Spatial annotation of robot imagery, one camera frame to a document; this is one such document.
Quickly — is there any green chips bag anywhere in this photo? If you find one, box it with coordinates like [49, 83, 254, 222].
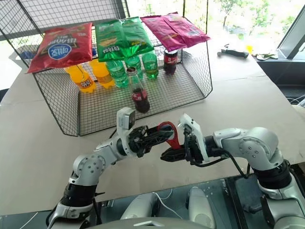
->
[122, 16, 155, 59]
[95, 19, 128, 63]

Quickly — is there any white cable bundle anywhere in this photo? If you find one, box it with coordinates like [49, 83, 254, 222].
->
[285, 94, 305, 107]

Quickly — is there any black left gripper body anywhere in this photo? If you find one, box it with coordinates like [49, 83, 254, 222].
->
[128, 125, 151, 158]

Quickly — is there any thin white cable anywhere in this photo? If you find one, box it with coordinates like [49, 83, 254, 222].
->
[151, 187, 180, 219]

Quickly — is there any red bottle opener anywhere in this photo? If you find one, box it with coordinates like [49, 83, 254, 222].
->
[156, 121, 183, 151]

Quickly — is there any pink chips bag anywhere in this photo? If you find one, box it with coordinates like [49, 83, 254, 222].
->
[161, 11, 212, 48]
[140, 15, 190, 52]

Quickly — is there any black-handled hammer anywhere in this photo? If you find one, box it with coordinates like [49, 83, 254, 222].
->
[217, 43, 250, 59]

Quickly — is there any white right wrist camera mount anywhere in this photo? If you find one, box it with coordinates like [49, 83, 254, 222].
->
[177, 114, 211, 163]

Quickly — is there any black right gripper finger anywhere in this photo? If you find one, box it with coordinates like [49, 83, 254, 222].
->
[160, 154, 187, 164]
[164, 146, 186, 156]

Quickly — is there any black wire mesh rack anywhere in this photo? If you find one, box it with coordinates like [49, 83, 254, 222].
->
[0, 0, 214, 137]

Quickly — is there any grey robot torso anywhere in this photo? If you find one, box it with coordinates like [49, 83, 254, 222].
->
[94, 216, 193, 229]

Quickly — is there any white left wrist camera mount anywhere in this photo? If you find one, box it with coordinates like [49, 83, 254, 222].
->
[116, 107, 136, 155]

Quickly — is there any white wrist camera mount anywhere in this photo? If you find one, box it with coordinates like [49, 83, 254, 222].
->
[116, 107, 136, 155]
[177, 114, 211, 163]

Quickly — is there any orange soda bottle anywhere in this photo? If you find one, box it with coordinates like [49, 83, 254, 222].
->
[89, 59, 115, 90]
[63, 64, 96, 94]

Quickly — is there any red chips bag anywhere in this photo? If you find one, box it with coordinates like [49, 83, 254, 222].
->
[26, 21, 94, 74]

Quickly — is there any silver rounded robot leg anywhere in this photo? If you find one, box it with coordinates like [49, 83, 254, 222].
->
[187, 187, 217, 229]
[120, 192, 161, 220]

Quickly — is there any plastic cola bottle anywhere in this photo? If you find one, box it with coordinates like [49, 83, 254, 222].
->
[163, 48, 179, 75]

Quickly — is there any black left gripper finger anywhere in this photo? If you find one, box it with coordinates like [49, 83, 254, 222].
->
[144, 136, 174, 154]
[145, 125, 174, 139]

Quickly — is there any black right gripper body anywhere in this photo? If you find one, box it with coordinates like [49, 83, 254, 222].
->
[183, 132, 199, 166]

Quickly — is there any glass cola bottle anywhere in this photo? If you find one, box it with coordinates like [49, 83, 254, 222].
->
[126, 67, 151, 114]

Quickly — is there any dark window frame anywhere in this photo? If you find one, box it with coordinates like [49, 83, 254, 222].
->
[277, 4, 305, 60]

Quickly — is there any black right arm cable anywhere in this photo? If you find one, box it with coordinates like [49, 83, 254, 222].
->
[190, 148, 251, 180]

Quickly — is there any green soda bottle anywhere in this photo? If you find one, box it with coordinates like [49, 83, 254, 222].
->
[105, 60, 130, 89]
[142, 52, 159, 80]
[124, 55, 144, 81]

